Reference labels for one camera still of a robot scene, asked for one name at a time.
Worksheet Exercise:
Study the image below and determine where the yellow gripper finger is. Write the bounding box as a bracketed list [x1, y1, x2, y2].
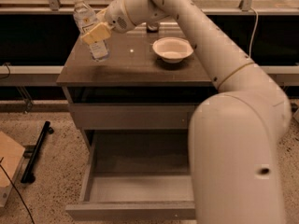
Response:
[80, 22, 112, 45]
[96, 9, 106, 22]

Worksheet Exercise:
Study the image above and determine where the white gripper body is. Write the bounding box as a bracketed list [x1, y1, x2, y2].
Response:
[105, 0, 131, 33]

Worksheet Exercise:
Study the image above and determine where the clear plastic water bottle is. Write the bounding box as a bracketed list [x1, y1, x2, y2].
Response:
[73, 0, 109, 62]

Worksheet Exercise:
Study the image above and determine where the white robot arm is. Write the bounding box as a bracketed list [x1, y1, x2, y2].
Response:
[83, 0, 292, 224]

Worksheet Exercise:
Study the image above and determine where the grey drawer cabinet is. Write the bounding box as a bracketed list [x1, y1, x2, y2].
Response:
[57, 22, 217, 146]

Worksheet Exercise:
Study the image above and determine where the closed grey upper drawer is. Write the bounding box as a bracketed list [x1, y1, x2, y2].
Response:
[69, 104, 195, 130]

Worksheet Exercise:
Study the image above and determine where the open grey lower drawer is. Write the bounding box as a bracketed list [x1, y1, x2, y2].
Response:
[65, 131, 195, 221]

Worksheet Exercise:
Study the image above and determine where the red soda can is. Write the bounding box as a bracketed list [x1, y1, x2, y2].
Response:
[147, 22, 160, 33]

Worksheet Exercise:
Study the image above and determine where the white paper bowl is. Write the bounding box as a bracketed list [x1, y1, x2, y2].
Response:
[152, 37, 193, 63]

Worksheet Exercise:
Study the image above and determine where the wooden box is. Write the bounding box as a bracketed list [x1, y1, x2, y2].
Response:
[0, 132, 25, 209]

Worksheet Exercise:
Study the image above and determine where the black metal bar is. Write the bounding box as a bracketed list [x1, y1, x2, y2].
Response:
[21, 121, 54, 184]

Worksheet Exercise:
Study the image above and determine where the grey metal window rail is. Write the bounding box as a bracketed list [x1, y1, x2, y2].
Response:
[0, 66, 299, 87]

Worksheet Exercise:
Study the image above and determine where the white hanging cable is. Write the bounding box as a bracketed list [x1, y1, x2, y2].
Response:
[248, 7, 260, 60]

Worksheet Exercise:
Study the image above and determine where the black floor cable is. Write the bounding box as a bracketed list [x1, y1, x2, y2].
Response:
[0, 156, 37, 224]

